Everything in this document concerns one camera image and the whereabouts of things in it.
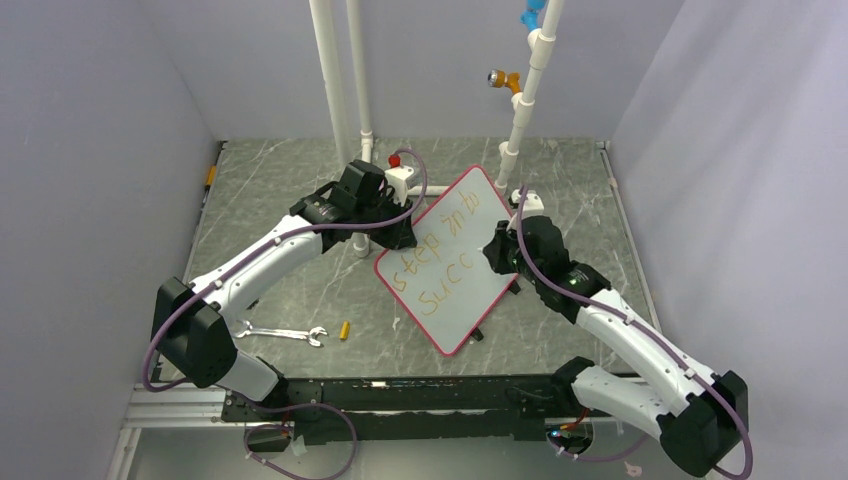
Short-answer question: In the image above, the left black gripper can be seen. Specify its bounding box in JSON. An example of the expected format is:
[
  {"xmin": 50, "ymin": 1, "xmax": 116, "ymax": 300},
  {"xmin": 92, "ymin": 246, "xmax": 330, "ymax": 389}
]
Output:
[{"xmin": 355, "ymin": 190, "xmax": 416, "ymax": 251}]

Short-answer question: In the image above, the pink framed whiteboard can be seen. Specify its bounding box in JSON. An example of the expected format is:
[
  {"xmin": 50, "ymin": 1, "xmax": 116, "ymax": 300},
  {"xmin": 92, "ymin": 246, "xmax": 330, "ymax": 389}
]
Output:
[{"xmin": 374, "ymin": 165, "xmax": 516, "ymax": 356}]

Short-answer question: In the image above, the yellow marker cap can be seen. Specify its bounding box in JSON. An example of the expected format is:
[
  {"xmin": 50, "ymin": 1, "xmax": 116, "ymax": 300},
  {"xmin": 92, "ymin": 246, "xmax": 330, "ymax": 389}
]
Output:
[{"xmin": 339, "ymin": 321, "xmax": 351, "ymax": 341}]

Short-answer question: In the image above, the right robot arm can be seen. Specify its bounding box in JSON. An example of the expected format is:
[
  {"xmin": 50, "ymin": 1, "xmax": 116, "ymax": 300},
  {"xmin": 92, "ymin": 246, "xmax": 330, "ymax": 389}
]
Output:
[{"xmin": 482, "ymin": 216, "xmax": 753, "ymax": 479}]

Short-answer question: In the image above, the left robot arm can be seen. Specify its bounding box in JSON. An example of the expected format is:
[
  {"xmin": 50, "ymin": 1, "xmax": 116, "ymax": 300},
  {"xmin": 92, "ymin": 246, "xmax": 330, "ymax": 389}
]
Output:
[{"xmin": 143, "ymin": 154, "xmax": 426, "ymax": 420}]

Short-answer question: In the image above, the silver open-end wrench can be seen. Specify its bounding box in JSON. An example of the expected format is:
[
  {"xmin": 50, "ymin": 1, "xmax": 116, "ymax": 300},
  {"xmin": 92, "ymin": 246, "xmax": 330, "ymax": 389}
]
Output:
[{"xmin": 232, "ymin": 320, "xmax": 328, "ymax": 348}]

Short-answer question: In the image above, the blue clamp on pipe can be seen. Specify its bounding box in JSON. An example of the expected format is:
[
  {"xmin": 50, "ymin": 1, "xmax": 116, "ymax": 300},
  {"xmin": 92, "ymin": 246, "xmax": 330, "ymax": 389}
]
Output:
[{"xmin": 520, "ymin": 0, "xmax": 547, "ymax": 32}]

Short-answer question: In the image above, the white pvc pipe frame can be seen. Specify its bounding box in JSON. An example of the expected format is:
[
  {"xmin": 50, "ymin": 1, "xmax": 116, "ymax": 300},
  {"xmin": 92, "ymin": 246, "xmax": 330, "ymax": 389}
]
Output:
[{"xmin": 308, "ymin": 1, "xmax": 564, "ymax": 257}]

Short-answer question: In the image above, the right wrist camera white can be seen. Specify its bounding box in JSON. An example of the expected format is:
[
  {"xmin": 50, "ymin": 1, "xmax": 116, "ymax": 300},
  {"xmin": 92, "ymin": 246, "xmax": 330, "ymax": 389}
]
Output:
[{"xmin": 507, "ymin": 189, "xmax": 544, "ymax": 230}]

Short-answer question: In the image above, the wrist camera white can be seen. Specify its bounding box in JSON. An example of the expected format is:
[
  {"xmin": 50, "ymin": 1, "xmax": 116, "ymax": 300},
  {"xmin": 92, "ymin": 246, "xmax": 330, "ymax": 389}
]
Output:
[
  {"xmin": 507, "ymin": 189, "xmax": 544, "ymax": 230},
  {"xmin": 384, "ymin": 154, "xmax": 420, "ymax": 205}
]

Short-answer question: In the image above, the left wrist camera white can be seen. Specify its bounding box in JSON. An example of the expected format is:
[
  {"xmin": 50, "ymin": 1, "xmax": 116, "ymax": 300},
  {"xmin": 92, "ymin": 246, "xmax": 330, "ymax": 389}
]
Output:
[{"xmin": 384, "ymin": 154, "xmax": 420, "ymax": 205}]

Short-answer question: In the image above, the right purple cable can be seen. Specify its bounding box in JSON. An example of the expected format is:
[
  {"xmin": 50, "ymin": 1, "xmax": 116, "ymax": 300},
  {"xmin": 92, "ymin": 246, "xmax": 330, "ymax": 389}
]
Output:
[{"xmin": 515, "ymin": 185, "xmax": 755, "ymax": 480}]

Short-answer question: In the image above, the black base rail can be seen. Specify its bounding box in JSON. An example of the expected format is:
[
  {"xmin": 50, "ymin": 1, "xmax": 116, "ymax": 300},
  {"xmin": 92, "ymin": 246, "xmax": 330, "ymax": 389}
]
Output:
[{"xmin": 198, "ymin": 376, "xmax": 647, "ymax": 455}]

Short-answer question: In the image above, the orange clamp mounted camera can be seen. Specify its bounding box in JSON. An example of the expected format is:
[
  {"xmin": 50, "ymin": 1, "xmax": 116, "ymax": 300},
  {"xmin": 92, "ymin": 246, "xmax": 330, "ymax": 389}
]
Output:
[{"xmin": 487, "ymin": 69, "xmax": 522, "ymax": 95}]

